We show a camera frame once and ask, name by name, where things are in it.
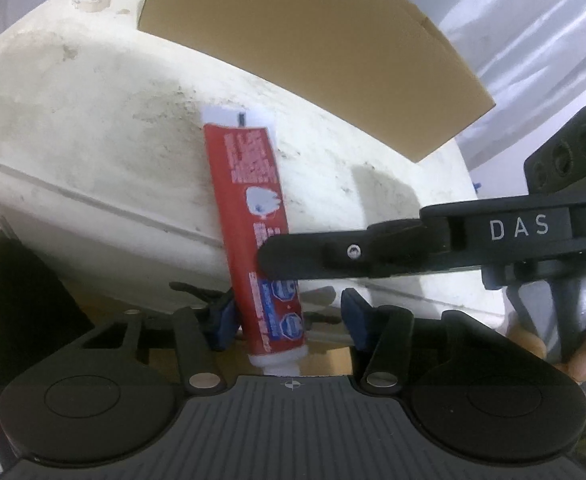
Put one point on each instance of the white round table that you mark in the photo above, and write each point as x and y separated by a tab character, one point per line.
98	135

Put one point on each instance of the white satin curtain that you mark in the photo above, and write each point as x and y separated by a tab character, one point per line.
548	35

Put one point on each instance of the brown cardboard box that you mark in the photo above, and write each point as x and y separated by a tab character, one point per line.
323	50

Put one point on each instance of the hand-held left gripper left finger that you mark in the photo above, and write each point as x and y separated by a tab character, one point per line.
221	320

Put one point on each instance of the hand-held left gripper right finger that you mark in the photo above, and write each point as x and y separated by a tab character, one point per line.
355	317

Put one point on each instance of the red toothpaste tube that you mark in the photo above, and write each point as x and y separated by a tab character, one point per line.
253	185

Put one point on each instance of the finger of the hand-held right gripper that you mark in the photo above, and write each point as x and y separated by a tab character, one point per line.
313	255

